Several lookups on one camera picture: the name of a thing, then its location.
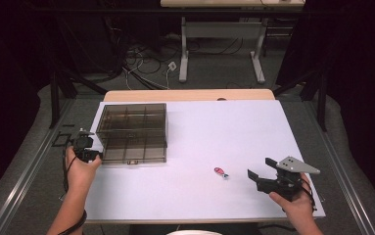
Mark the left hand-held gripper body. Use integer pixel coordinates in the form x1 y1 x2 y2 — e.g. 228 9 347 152
71 127 102 164

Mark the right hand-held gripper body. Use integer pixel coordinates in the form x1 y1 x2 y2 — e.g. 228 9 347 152
256 156 321 202

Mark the small red fish-shaped clip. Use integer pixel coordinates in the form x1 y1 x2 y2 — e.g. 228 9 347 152
213 166 230 180

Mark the smoky transparent drawer box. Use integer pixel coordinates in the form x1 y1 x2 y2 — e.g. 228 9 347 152
95 103 168 165

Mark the person's left hand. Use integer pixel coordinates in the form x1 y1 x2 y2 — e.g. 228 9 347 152
64 145 103 194

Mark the person's right hand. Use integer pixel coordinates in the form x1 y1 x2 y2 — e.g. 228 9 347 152
268 171 317 226

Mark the black metal stand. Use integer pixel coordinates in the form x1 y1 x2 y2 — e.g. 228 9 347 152
272 69 328 132
49 69 109 130

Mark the white table mat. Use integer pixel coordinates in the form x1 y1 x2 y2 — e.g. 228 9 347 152
84 100 326 222

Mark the person's white clothing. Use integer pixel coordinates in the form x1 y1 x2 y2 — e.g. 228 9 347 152
165 229 224 235

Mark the dark curtain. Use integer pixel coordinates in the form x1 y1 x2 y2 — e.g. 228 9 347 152
0 0 57 210
275 0 375 212

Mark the white desk with metal legs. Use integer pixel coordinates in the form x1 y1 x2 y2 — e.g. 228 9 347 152
160 0 306 84

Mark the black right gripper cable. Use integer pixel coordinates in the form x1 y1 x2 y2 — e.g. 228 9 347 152
300 177 318 213

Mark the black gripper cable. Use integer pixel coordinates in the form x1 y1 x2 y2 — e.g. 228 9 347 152
300 177 318 213
58 146 88 235

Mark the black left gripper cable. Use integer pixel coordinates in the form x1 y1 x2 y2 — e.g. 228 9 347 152
58 146 88 235

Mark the aluminium floor rail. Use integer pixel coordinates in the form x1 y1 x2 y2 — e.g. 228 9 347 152
0 97 75 235
305 100 375 235

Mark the white floor cable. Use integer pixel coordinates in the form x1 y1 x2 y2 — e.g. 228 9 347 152
121 51 170 91

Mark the tangle of black floor cables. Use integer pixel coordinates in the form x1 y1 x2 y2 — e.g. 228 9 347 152
121 43 164 76

